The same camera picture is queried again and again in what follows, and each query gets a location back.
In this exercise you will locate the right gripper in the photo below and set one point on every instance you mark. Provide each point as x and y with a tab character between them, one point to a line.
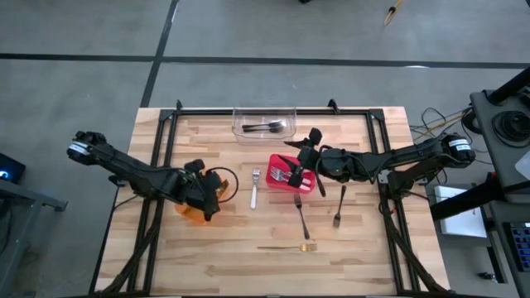
327	163

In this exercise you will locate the small black device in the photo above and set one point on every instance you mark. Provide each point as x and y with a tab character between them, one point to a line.
486	275

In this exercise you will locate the grey side table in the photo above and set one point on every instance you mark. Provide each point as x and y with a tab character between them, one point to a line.
33	198

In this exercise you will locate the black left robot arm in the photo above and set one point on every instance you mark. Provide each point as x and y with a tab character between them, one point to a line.
132	169

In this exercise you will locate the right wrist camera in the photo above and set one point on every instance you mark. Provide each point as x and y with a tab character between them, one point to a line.
315	136

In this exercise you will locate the clear plastic bin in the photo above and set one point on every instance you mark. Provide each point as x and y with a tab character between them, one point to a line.
248	138

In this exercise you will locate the white sheet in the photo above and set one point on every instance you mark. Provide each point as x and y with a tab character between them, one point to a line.
523	165

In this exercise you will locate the black computer tower blue lights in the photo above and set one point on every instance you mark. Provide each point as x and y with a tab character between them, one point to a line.
12	167

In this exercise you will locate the control keypad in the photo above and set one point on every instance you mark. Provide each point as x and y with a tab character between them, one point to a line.
521	244

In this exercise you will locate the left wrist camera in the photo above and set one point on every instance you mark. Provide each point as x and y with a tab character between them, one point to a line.
194	165

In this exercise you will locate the gold fork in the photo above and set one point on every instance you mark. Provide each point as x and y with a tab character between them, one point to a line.
308	247

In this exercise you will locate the red plastic bin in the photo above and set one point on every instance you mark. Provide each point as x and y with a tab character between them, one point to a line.
269	185

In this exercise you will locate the yellow and black tool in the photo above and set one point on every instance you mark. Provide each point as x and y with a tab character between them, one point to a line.
389	16

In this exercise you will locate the white paper pad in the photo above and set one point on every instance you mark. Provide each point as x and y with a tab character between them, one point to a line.
463	223

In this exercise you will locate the black fork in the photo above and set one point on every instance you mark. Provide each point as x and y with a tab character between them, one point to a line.
336	218
302	219
275	130
275	123

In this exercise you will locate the black post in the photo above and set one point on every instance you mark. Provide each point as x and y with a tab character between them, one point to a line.
509	87

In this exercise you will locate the orange plastic bin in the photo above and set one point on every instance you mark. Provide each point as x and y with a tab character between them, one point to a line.
190	215

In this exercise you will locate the grey metal mounting plate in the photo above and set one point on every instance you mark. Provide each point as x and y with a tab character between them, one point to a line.
383	178

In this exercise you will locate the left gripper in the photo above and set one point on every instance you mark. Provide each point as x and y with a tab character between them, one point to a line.
194	188

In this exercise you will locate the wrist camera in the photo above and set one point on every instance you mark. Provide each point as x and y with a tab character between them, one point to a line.
315	136
194	165

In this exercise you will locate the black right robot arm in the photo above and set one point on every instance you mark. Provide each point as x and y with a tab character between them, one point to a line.
406	159

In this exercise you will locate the black frame clamp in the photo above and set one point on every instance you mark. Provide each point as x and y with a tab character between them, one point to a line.
332	104
179	104

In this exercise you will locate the grey equipment cart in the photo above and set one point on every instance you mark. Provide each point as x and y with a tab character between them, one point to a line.
497	165

